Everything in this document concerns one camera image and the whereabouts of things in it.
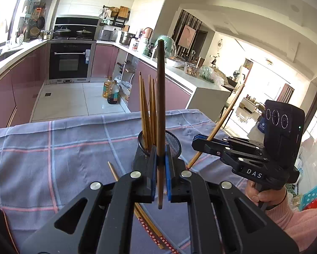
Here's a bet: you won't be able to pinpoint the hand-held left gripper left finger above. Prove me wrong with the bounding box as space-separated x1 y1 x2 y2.
19 144 159 254

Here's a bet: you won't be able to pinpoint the black wall rack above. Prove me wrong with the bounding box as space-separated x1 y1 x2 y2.
100 5 130 27

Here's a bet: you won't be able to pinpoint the large steel pot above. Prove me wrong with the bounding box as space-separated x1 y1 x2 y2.
119 31 135 45

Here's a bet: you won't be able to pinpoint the black mesh utensil holder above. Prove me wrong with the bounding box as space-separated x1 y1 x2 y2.
132 130 182 171

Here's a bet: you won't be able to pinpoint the red-tipped wooden chopstick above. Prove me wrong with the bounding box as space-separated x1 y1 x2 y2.
137 204 180 254
186 84 246 170
142 78 152 149
156 39 166 209
107 161 120 182
133 203 165 250

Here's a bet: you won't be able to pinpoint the oil bottles on floor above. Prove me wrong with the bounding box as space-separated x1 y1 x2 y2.
107 81 120 105

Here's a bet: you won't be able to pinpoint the blue plaid tablecloth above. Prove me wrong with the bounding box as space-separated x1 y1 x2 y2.
0 108 254 254

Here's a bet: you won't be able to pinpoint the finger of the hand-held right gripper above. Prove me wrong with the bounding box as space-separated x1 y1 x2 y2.
193 134 266 154
192 138 270 174

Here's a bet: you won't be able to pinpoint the clear plastic bag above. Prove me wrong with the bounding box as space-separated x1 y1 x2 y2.
113 75 132 102

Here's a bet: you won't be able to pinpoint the glass jar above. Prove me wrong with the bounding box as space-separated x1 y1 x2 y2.
184 62 200 76

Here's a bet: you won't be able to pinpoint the pink base cabinets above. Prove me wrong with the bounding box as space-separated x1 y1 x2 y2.
91 44 193 113
0 44 49 129

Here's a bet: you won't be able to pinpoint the mint green appliance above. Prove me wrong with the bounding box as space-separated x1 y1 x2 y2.
154 35 176 59

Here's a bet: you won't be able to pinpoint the kitchen window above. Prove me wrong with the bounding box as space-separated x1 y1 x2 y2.
0 0 29 52

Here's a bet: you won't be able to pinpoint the bag of green vegetables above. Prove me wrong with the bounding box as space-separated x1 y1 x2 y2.
199 66 222 84

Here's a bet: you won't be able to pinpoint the person's right hand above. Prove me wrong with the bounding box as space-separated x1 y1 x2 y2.
244 180 288 211

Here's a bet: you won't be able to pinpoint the black built-in oven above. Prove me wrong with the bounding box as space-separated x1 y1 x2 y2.
49 42 94 82

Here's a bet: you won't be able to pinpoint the light blue plastic stool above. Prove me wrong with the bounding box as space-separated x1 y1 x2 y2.
301 184 317 211

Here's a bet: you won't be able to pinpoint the black wok with glass lid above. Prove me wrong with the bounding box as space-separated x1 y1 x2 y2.
55 26 72 38

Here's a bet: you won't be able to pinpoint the black range hood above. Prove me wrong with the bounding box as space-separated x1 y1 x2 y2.
54 16 101 39

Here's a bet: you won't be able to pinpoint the person's right forearm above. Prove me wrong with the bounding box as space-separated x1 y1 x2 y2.
264 188 317 252

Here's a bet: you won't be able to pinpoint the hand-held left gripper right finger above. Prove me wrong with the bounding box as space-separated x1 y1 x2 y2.
164 144 300 254

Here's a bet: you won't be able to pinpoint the pink wall picture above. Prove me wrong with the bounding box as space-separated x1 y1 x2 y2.
180 24 196 51

